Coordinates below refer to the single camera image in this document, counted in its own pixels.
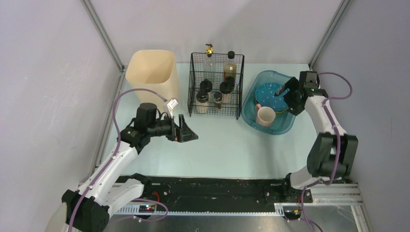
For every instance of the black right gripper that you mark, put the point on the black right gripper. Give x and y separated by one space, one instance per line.
293 97

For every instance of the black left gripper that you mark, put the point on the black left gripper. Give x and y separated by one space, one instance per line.
176 129

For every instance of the yellow dotted plate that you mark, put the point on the yellow dotted plate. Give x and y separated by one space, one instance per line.
281 111

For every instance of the blue dotted plate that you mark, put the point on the blue dotted plate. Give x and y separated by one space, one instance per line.
265 96

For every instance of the pink white mug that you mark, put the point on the pink white mug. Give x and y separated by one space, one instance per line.
264 115

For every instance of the spice jar black lid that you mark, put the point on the spice jar black lid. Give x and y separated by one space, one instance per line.
202 102
206 86
226 88

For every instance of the small pepper shaker jar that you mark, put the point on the small pepper shaker jar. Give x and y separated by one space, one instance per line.
218 97

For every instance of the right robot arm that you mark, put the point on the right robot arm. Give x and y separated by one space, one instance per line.
332 154

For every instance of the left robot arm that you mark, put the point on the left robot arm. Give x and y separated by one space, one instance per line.
90 208

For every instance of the brown sauce bottle black cap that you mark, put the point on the brown sauce bottle black cap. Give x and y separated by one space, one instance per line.
230 67

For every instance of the beige plastic bin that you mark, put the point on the beige plastic bin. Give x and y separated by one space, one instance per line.
154 70

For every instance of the clear bottle gold pump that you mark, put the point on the clear bottle gold pump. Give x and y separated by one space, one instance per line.
209 62

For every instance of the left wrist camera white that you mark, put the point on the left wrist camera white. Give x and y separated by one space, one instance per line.
169 106

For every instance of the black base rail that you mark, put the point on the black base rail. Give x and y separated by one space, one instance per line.
219 195

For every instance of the black wire basket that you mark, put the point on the black wire basket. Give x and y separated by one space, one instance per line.
197 75

